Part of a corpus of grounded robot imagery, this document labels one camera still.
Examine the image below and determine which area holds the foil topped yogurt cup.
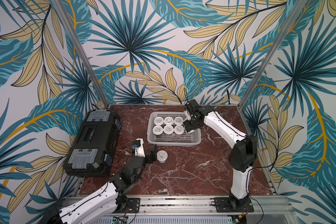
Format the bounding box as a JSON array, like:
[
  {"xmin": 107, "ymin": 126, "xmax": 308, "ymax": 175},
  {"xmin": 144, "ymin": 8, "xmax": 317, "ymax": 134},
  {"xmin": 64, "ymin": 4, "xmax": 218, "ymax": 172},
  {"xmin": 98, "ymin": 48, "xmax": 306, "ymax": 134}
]
[{"xmin": 156, "ymin": 150, "xmax": 168, "ymax": 163}]

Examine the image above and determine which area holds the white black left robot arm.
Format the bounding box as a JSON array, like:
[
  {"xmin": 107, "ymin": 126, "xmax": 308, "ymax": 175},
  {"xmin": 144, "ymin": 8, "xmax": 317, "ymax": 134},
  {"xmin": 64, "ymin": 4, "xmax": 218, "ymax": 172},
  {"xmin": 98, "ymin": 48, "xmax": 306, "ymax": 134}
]
[{"xmin": 39, "ymin": 144, "xmax": 157, "ymax": 224}]

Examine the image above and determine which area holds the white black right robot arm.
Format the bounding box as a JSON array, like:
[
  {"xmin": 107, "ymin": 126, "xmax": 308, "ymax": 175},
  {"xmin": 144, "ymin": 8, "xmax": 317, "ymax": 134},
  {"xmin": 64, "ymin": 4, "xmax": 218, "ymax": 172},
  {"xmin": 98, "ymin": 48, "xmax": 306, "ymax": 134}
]
[{"xmin": 183, "ymin": 104, "xmax": 257, "ymax": 211}]

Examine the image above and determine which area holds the white plastic perforated basket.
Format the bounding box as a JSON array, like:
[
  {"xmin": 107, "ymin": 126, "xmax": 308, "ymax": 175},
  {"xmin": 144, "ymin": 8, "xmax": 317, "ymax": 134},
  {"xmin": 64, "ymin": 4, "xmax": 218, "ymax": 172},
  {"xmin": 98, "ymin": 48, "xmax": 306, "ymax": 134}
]
[{"xmin": 147, "ymin": 112, "xmax": 202, "ymax": 147}]

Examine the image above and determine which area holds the black plastic toolbox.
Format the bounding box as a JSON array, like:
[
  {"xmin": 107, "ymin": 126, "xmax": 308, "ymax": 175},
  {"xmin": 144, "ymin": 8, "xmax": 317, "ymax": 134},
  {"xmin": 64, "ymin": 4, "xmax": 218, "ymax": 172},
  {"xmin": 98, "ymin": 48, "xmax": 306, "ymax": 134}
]
[{"xmin": 63, "ymin": 110, "xmax": 122, "ymax": 177}]

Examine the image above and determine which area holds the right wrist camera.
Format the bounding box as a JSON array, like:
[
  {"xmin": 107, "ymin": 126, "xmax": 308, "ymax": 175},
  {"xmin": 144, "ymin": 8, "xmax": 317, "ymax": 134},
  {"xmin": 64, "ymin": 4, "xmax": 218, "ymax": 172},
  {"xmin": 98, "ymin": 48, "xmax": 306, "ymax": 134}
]
[{"xmin": 184, "ymin": 99, "xmax": 201, "ymax": 119}]

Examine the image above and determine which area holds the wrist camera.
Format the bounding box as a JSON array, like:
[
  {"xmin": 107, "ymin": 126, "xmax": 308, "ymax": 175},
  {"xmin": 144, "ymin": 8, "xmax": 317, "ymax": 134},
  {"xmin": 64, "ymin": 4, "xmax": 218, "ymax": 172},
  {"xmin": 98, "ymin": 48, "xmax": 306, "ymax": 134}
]
[
  {"xmin": 184, "ymin": 99, "xmax": 201, "ymax": 119},
  {"xmin": 132, "ymin": 138, "xmax": 145, "ymax": 157}
]

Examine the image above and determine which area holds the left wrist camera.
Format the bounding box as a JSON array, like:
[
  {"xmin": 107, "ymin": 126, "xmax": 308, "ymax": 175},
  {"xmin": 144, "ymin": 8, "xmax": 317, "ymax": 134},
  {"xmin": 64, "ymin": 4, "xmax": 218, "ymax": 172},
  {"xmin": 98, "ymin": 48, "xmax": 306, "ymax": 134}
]
[{"xmin": 132, "ymin": 138, "xmax": 145, "ymax": 157}]

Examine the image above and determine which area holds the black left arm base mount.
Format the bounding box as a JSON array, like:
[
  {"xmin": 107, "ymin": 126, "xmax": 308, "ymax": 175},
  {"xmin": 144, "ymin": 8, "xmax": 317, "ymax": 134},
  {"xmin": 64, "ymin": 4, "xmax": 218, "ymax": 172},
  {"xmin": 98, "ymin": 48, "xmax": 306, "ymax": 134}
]
[{"xmin": 113, "ymin": 197, "xmax": 141, "ymax": 214}]

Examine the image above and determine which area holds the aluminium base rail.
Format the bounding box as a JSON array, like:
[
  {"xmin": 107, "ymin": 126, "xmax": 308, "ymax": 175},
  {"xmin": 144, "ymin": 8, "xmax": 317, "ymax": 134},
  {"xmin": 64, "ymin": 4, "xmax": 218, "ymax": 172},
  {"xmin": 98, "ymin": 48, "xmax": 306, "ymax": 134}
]
[{"xmin": 55, "ymin": 194, "xmax": 295, "ymax": 224}]

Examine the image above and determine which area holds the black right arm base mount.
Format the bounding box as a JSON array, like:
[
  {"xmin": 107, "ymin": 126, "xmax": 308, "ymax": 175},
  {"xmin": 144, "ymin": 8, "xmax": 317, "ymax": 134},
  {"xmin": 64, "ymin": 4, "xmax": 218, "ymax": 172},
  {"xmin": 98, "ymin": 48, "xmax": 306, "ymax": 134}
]
[{"xmin": 211, "ymin": 196, "xmax": 254, "ymax": 214}]

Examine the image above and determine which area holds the right aluminium frame post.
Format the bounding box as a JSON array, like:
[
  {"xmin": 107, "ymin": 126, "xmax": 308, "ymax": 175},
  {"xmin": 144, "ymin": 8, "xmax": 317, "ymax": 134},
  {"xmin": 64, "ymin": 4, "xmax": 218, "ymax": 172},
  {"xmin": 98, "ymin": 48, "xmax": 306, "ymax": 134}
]
[{"xmin": 238, "ymin": 0, "xmax": 308, "ymax": 110}]

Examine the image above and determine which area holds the aluminium frame post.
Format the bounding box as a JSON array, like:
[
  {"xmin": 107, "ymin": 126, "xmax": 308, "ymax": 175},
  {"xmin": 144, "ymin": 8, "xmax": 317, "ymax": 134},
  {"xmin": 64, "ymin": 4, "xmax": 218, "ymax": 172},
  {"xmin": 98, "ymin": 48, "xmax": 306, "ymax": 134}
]
[
  {"xmin": 51, "ymin": 0, "xmax": 110, "ymax": 109},
  {"xmin": 238, "ymin": 0, "xmax": 308, "ymax": 110}
]

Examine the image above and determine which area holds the left aluminium frame post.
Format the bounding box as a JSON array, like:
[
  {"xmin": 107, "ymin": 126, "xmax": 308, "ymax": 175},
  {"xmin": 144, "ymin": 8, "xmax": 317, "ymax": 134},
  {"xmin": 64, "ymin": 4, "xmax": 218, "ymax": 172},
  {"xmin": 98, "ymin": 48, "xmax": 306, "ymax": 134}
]
[{"xmin": 51, "ymin": 0, "xmax": 110, "ymax": 109}]

